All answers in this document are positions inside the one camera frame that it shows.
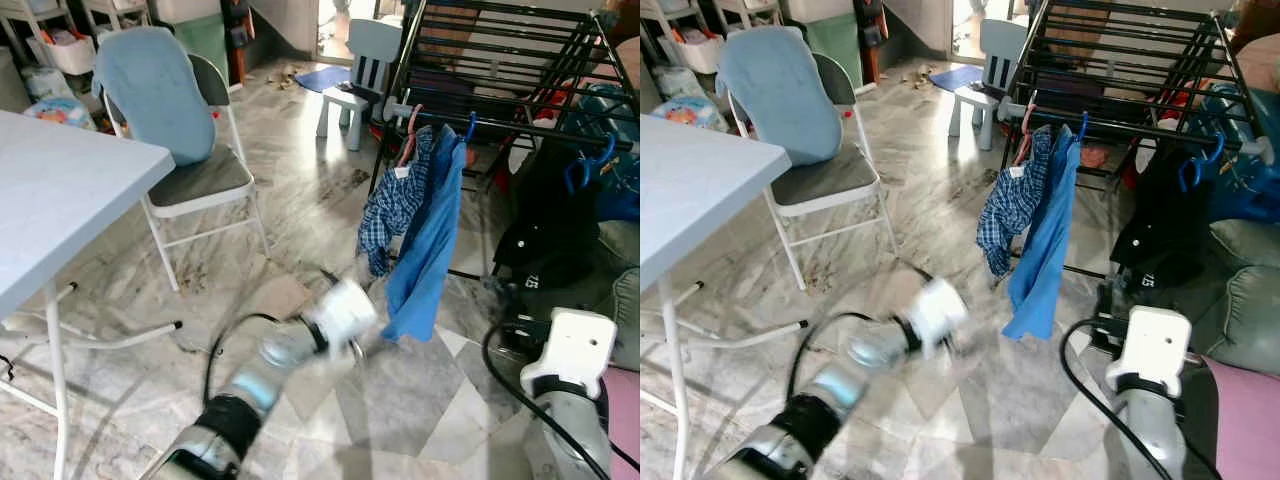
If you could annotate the blue plaid shirt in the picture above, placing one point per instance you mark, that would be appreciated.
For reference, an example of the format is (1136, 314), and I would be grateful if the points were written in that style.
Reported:
(395, 205)
(1012, 205)

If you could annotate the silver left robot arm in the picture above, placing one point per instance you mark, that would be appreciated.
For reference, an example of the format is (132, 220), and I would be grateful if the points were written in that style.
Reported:
(850, 375)
(255, 372)

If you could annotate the blue clothes hanger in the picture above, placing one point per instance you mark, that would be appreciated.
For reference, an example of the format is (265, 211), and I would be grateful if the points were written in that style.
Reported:
(1083, 130)
(575, 175)
(471, 130)
(1188, 175)

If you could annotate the grey green leather sofa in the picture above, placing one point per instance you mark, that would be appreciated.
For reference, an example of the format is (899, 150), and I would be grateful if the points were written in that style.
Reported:
(1245, 300)
(622, 300)

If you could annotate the plain blue shirt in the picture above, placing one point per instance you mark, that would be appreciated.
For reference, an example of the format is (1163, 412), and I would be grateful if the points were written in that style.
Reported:
(1050, 250)
(430, 250)

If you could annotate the black shirt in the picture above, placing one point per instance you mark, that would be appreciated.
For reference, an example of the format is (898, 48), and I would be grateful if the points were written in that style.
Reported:
(1165, 230)
(545, 230)

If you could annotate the pink foam mat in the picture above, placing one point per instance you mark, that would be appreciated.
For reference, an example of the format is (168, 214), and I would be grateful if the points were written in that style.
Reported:
(1250, 430)
(625, 430)

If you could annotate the blue storage bag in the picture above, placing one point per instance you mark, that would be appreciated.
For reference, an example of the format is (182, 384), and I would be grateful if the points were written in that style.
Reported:
(1245, 195)
(620, 190)

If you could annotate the black metal drying rack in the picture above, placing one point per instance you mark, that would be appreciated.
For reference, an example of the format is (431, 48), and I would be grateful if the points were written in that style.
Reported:
(1130, 126)
(500, 125)

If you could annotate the white folding table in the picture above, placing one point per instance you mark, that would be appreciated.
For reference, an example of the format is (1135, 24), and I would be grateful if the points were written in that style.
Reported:
(700, 190)
(60, 190)

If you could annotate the cartoon print bag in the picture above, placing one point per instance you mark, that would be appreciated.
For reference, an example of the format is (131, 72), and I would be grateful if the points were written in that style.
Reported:
(700, 112)
(60, 112)

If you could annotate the blue floor mat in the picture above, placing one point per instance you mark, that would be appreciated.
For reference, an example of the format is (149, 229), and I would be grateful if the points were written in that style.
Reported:
(955, 78)
(322, 78)

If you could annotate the light blue child chair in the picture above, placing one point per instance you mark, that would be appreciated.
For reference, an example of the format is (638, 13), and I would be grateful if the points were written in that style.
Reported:
(372, 45)
(1000, 45)

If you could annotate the grey seat folding chair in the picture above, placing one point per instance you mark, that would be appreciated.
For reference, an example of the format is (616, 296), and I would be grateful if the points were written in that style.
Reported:
(200, 180)
(825, 180)

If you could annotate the white storage shelf rack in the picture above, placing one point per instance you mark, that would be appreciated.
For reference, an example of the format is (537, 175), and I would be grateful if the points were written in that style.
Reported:
(700, 55)
(72, 58)

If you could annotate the light blue chair cushion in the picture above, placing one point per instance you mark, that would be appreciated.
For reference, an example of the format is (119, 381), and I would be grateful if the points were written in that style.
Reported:
(780, 95)
(155, 95)

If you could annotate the red black upright cleaner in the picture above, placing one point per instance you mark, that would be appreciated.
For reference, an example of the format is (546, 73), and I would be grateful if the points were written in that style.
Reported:
(872, 40)
(237, 40)

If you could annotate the green board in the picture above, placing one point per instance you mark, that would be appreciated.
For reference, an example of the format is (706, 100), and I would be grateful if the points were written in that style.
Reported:
(832, 45)
(205, 45)

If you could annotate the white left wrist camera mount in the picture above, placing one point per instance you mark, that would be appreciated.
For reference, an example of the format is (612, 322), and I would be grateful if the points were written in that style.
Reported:
(345, 312)
(938, 312)

